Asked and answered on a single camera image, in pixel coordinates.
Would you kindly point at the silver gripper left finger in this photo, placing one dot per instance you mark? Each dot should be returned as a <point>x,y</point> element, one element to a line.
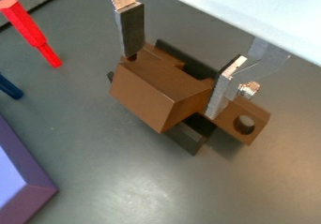
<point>128,12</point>

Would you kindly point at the blue peg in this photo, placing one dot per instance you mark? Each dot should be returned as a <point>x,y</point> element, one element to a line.
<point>9,88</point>

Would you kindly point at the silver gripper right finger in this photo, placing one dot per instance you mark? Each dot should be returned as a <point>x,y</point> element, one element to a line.
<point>263,60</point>

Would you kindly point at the brown T-shaped block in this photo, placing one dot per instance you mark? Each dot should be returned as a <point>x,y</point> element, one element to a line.
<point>163,95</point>

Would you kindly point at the black angle bracket fixture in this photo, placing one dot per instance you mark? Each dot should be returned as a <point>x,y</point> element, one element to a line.
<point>193,131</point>

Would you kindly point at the red peg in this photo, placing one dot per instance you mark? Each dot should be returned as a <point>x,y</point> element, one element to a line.
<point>21,21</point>

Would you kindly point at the purple square base block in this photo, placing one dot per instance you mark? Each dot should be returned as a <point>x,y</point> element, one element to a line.
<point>25,186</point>

